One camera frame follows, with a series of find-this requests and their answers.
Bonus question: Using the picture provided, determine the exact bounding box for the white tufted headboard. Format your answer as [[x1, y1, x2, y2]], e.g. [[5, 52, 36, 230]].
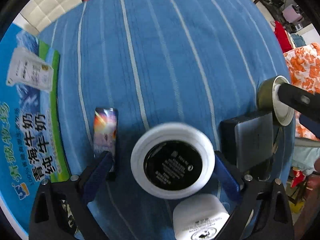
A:
[[19, 0, 160, 34]]

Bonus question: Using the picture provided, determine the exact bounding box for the red cloth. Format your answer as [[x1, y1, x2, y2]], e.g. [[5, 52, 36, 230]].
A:
[[274, 21, 288, 53]]

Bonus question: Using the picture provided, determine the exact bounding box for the white jar with black base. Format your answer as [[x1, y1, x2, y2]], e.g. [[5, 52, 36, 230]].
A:
[[130, 123, 216, 200]]

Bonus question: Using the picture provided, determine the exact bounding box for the white squat bottle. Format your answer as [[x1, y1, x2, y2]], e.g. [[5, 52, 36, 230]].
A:
[[172, 194, 230, 240]]

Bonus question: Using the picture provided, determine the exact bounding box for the blue striped blanket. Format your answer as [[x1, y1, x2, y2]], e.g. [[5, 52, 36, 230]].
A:
[[37, 0, 297, 240]]

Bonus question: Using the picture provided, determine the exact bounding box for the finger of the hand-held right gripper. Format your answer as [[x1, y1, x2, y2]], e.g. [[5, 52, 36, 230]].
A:
[[277, 82, 320, 121], [299, 114, 320, 140]]

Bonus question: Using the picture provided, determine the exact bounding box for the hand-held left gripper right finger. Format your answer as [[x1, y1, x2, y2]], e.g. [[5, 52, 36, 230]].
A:
[[214, 151, 295, 240]]

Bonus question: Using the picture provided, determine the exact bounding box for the colourful small card box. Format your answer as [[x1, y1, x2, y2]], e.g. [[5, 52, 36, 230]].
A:
[[93, 107, 118, 180]]

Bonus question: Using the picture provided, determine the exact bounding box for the dark grey box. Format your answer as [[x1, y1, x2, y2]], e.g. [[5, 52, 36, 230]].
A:
[[220, 111, 275, 172]]

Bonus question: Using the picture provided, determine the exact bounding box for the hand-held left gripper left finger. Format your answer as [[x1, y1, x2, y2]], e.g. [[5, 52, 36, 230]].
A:
[[29, 152, 117, 240]]

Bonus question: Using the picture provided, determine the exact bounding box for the light blue cloth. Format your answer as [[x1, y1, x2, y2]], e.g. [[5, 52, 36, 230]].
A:
[[291, 137, 320, 175]]

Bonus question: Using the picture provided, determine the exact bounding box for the gold round tin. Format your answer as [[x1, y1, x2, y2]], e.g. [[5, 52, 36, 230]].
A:
[[256, 75, 295, 127]]

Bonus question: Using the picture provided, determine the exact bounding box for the orange floral cloth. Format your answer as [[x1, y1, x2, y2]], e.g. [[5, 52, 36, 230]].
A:
[[284, 42, 320, 138]]

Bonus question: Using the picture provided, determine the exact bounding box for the blue milk carton box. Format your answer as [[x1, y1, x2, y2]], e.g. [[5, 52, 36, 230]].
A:
[[0, 24, 72, 238]]

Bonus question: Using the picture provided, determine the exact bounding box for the pink storage box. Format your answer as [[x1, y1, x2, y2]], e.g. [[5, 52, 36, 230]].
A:
[[284, 6, 303, 24]]

